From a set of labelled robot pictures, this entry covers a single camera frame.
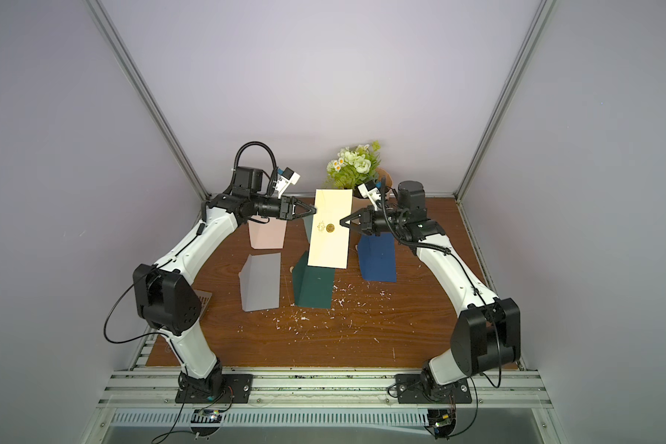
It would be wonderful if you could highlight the aluminium rail frame front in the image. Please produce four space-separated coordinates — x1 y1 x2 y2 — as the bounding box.
98 367 552 409

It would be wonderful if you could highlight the navy blue envelope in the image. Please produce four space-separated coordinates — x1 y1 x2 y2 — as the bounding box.
357 232 397 283

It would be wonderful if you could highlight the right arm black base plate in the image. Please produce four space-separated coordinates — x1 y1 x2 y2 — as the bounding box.
390 372 473 404

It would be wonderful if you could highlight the mint green envelope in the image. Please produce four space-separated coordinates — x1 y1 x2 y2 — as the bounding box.
303 216 314 242

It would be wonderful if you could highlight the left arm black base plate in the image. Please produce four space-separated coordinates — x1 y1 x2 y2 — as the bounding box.
175 373 253 404

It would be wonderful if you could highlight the artificial green flower plant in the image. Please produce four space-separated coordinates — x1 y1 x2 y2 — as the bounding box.
326 141 381 191

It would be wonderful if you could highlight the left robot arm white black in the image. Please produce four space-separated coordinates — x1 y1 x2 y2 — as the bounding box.
133 166 316 401

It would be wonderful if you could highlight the cream yellow envelope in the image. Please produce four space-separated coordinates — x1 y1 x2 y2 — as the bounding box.
308 190 353 269

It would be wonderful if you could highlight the grey envelope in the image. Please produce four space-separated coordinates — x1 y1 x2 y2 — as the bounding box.
239 253 281 312

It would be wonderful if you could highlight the dark green envelope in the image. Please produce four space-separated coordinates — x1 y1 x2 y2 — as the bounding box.
292 251 335 309

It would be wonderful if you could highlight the pink envelope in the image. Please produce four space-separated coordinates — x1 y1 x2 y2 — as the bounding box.
248 219 287 250

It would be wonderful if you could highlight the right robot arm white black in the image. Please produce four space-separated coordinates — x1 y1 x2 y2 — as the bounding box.
340 181 522 401

